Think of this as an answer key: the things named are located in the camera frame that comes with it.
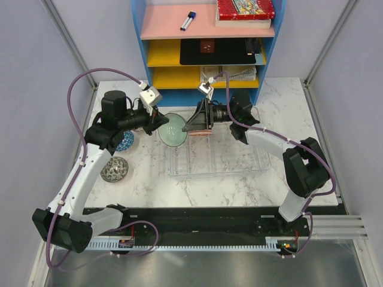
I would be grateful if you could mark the blue triangle patterned bowl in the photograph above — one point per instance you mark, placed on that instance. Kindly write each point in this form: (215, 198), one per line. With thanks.
(127, 142)

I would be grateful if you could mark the orange floral patterned bowl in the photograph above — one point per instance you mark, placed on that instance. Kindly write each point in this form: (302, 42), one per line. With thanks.
(200, 133)

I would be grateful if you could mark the blue and yellow shelf unit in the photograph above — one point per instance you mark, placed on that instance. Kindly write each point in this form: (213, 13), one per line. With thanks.
(157, 28)

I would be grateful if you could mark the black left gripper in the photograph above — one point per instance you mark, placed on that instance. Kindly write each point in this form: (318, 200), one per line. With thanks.
(159, 119)

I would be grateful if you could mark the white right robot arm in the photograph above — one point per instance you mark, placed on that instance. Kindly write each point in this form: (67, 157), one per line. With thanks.
(306, 168)

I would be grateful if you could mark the aluminium frame post left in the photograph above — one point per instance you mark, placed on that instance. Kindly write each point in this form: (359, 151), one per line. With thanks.
(65, 33)

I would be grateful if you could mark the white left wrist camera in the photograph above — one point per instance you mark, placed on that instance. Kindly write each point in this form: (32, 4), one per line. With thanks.
(150, 98)

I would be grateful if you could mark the blue capped marker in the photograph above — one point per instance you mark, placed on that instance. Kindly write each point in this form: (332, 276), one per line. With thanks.
(191, 15)

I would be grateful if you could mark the black device on shelf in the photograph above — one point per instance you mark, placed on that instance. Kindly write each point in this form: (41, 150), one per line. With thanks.
(253, 46)

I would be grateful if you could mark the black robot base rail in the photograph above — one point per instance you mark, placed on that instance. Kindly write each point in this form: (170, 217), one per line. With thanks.
(217, 225)

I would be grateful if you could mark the grey mosaic patterned bowl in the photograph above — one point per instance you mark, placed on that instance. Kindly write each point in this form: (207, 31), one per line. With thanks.
(115, 170)

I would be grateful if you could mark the white thick book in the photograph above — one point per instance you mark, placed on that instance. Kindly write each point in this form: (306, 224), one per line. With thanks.
(256, 24)

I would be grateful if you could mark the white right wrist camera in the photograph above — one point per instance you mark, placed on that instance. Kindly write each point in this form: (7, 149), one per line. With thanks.
(206, 89)

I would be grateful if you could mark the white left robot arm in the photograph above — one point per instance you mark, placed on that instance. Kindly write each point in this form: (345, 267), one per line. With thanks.
(63, 222)

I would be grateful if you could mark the light blue cable duct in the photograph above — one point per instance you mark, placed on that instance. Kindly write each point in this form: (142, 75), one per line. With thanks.
(116, 244)

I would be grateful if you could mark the white wire dish rack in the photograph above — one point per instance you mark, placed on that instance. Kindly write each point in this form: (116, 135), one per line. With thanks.
(216, 153)

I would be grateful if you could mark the pale green bowl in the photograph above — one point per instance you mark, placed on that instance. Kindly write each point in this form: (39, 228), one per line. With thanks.
(171, 133)

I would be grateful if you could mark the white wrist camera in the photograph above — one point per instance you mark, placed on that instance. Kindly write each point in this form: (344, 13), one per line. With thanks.
(206, 89)
(150, 98)

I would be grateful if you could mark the aluminium frame post right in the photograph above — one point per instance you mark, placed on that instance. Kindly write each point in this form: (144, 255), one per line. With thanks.
(334, 33)

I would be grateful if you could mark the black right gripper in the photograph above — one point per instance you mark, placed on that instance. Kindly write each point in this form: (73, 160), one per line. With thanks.
(202, 119)

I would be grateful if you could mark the folded newspaper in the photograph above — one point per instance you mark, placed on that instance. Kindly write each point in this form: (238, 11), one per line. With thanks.
(236, 73)

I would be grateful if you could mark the aluminium frame post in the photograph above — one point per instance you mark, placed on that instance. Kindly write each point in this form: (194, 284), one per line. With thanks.
(334, 33)
(65, 33)

